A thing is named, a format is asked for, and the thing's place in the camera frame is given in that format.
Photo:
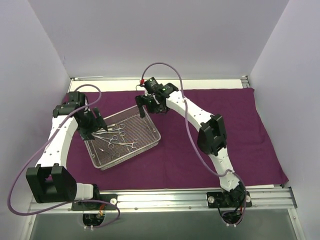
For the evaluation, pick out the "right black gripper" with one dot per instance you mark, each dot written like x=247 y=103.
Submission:
x=145 y=100

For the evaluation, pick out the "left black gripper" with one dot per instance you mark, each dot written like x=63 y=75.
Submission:
x=92 y=124

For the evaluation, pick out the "steel forceps clamp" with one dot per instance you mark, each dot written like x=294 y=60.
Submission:
x=111 y=140
x=130 y=145
x=120 y=131

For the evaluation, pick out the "wire mesh instrument tray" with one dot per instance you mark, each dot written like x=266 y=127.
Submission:
x=136 y=127

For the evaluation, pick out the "purple cloth wrap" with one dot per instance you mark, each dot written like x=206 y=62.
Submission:
x=173 y=163

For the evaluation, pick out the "steel surgical scissors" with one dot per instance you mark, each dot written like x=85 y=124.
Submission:
x=113 y=155

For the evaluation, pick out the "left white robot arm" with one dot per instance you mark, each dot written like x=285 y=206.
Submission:
x=49 y=180

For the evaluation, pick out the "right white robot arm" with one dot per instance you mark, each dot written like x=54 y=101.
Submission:
x=211 y=143

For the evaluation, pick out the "steel tweezers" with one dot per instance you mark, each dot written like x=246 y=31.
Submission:
x=109 y=130

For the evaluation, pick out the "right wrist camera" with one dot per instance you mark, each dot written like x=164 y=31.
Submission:
x=152 y=86

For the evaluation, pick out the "back aluminium rail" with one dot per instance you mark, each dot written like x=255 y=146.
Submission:
x=86 y=78

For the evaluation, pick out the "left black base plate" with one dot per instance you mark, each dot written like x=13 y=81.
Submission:
x=95 y=206

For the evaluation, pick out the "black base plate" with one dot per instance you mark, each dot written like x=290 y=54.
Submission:
x=224 y=199
x=95 y=206

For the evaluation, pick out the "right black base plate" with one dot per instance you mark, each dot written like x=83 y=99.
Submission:
x=224 y=199

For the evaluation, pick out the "front aluminium rail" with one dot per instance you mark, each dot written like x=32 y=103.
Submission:
x=266 y=197

